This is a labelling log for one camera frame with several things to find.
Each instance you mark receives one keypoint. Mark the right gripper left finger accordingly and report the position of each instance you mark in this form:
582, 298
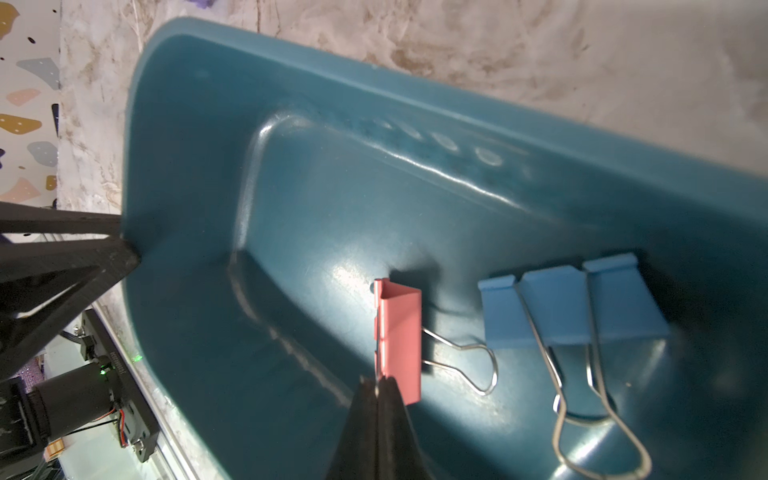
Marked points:
357, 451

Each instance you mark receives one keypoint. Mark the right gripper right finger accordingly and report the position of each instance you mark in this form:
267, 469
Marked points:
398, 452

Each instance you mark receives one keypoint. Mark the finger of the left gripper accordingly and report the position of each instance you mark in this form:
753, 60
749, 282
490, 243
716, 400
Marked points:
54, 264

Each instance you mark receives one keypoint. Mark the teal plastic storage box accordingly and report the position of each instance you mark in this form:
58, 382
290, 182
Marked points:
268, 185

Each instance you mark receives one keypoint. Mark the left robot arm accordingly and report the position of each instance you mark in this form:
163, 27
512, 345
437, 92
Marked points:
103, 391

